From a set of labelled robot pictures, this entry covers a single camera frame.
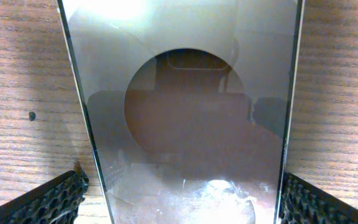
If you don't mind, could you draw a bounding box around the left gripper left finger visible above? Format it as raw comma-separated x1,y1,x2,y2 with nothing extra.
0,170,89,224

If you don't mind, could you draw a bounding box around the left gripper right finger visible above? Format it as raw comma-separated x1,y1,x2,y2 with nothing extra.
279,172,358,224

